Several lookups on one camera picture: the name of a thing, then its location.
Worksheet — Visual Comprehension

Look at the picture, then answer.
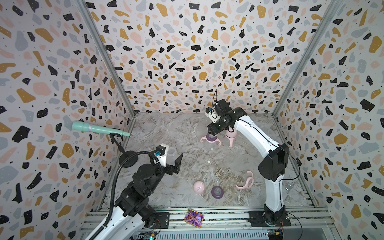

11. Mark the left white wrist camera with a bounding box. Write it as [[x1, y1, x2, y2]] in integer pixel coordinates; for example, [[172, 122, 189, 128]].
[[154, 144, 169, 168]]

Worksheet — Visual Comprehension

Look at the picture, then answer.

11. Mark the colourful holographic card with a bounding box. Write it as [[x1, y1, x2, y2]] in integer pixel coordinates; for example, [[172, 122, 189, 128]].
[[184, 209, 204, 229]]

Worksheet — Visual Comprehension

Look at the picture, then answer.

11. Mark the black microphone stand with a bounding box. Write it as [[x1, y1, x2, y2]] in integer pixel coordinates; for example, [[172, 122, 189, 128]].
[[109, 133, 139, 168]]

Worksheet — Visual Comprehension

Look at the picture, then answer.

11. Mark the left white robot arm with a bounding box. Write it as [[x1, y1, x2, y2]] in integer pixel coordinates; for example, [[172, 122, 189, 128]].
[[87, 151, 184, 240]]

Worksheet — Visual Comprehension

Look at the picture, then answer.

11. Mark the mint green microphone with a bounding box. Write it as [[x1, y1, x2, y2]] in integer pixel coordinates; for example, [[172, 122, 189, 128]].
[[72, 121, 131, 137]]

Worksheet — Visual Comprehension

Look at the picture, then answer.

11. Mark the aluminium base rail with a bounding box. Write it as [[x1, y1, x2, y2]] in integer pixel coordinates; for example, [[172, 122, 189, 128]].
[[80, 207, 341, 240]]

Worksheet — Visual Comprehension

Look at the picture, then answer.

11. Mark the left corner aluminium post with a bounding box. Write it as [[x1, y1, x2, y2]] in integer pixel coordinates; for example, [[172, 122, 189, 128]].
[[75, 0, 136, 120]]

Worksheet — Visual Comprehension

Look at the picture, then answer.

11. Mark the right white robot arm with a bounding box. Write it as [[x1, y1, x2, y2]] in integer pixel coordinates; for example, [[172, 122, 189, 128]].
[[205, 99, 289, 226]]

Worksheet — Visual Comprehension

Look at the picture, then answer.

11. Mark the right corner aluminium post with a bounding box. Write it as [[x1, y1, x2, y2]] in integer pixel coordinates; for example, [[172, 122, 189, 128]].
[[272, 0, 344, 118]]

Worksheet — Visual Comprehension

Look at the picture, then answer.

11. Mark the small clear baby bottle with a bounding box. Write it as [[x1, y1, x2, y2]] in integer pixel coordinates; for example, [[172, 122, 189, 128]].
[[205, 134, 218, 151]]

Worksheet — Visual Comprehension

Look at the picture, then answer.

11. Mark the clear silicone nipple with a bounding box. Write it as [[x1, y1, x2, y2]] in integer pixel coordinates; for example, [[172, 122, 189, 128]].
[[213, 177, 221, 185]]

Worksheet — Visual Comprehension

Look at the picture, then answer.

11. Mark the purple bottle collar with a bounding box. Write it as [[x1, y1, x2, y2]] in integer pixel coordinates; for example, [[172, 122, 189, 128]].
[[206, 133, 217, 143], [211, 186, 224, 199]]

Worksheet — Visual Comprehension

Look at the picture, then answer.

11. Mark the corner aluminium post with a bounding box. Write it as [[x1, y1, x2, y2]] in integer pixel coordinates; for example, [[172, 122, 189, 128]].
[[272, 0, 344, 118], [75, 0, 136, 120]]

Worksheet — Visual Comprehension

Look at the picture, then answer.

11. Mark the pink bottle cap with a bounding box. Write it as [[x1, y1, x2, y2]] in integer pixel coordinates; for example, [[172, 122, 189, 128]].
[[193, 181, 206, 195]]

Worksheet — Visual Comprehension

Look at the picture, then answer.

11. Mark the black corrugated cable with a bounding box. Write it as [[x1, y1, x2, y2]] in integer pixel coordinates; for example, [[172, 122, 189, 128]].
[[86, 150, 157, 240]]

